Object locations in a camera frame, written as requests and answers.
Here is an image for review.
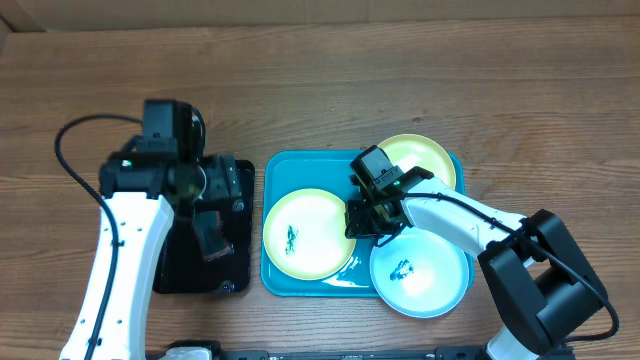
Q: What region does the orange green scrub sponge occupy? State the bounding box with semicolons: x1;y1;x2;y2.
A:
193;211;233;262

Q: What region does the light blue plate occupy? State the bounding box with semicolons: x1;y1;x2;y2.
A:
369;228;473;318

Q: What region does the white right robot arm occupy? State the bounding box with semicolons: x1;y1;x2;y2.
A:
345;163;619;359

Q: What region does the teal plastic tray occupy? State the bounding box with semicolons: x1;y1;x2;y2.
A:
260;149;475;299

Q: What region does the black plastic tray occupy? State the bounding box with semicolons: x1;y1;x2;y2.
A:
153;159;255;294

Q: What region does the yellow plate with blue stain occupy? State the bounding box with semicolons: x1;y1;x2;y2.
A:
378;134;457;189

